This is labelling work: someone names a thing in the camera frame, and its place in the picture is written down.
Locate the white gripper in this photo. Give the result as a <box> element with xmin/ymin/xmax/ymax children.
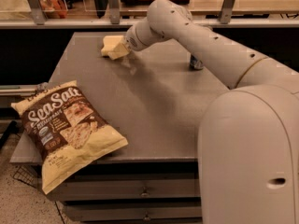
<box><xmin>107</xmin><ymin>18</ymin><xmax>164</xmax><ymax>60</ymax></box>

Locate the yellow sponge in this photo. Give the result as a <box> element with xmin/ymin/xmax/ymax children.
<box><xmin>101</xmin><ymin>35</ymin><xmax>123</xmax><ymax>57</ymax></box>

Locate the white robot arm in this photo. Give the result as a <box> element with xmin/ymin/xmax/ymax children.
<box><xmin>102</xmin><ymin>0</ymin><xmax>299</xmax><ymax>224</ymax></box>

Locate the orange snack bag behind glass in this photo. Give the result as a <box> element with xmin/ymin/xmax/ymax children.
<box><xmin>39</xmin><ymin>0</ymin><xmax>67</xmax><ymax>19</ymax></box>

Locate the brown sea salt chip bag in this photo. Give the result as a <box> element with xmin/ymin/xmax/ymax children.
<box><xmin>11</xmin><ymin>81</ymin><xmax>128</xmax><ymax>194</ymax></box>

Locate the grey drawer cabinet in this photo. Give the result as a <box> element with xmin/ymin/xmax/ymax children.
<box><xmin>9</xmin><ymin>31</ymin><xmax>232</xmax><ymax>224</ymax></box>

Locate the silver blue energy drink can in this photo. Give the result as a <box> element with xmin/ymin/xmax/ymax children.
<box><xmin>189</xmin><ymin>55</ymin><xmax>204</xmax><ymax>70</ymax></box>

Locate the top drawer knob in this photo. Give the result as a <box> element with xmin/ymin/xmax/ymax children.
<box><xmin>140</xmin><ymin>187</ymin><xmax>150</xmax><ymax>198</ymax></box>

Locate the metal rail with brackets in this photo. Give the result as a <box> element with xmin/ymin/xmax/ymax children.
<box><xmin>0</xmin><ymin>0</ymin><xmax>299</xmax><ymax>26</ymax></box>

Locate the black wire rack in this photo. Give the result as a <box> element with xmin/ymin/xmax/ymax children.
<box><xmin>12</xmin><ymin>165</ymin><xmax>38</xmax><ymax>189</ymax></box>

